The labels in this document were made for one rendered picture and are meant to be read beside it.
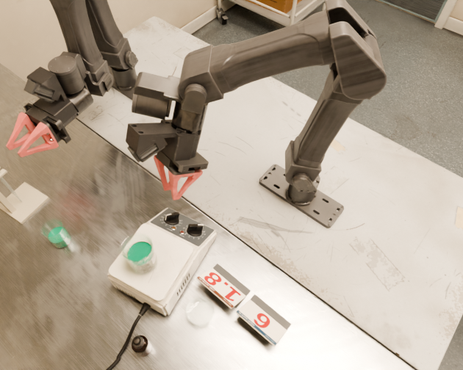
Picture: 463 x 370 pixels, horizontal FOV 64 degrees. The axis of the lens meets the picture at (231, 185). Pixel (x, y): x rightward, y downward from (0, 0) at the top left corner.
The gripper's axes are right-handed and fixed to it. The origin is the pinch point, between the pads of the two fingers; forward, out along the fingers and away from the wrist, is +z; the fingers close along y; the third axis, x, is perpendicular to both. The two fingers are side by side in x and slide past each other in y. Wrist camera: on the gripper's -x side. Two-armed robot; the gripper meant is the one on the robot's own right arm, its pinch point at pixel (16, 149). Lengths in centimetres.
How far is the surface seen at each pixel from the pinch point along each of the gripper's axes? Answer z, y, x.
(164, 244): -0.7, 37.3, 4.9
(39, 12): -75, -103, 43
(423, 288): -24, 84, 14
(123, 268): 7.2, 33.8, 4.8
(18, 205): 7.4, 0.1, 12.7
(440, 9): -284, 58, 98
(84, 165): -9.3, 3.8, 13.8
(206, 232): -8.8, 41.0, 9.8
